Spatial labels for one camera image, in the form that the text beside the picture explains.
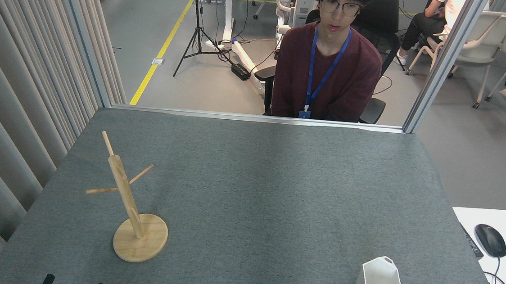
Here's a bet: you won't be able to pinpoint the person seated across table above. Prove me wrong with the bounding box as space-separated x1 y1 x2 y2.
270 0 389 125

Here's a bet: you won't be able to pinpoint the beige pleated curtain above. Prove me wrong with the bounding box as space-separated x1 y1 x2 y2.
0 0 135 284

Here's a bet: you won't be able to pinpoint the black computer mouse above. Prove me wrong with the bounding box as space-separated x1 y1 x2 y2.
472 223 506 259

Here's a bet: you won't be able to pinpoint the person seated in black trousers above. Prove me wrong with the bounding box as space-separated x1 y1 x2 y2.
395 0 469 71

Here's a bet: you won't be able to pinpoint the silver table rail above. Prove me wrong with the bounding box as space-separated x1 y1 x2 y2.
111 103 406 135

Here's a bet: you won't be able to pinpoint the black office chair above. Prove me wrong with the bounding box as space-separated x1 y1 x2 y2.
252 0 405 126

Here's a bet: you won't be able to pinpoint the black-framed glasses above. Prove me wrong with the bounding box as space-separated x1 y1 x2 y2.
316 0 365 19

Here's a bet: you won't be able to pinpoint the white mesh chair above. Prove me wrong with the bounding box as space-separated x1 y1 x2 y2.
403 5 506 111

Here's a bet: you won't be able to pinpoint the blue lanyard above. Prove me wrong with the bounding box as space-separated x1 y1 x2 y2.
304 24 353 111

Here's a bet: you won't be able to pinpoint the white stand on wheels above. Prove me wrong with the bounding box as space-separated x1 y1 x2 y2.
202 0 274 86

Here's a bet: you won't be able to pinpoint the white faceted cup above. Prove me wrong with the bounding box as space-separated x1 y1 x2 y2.
353 254 405 284

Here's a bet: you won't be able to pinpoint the silver frame post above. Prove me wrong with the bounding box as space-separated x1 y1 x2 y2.
402 0 491 140
41 0 121 108

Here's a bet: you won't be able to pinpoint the wooden cup storage rack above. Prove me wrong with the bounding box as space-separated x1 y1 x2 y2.
81 130 176 265

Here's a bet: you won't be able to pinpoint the white machine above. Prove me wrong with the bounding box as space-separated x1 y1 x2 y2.
272 0 317 62

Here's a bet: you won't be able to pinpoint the black power strip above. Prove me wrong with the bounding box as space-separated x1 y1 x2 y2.
230 62 252 82

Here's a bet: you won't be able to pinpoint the black flat bar device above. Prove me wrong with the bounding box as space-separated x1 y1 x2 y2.
458 223 486 258

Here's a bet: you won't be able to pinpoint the black tripod stand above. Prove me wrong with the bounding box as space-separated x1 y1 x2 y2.
173 0 236 82

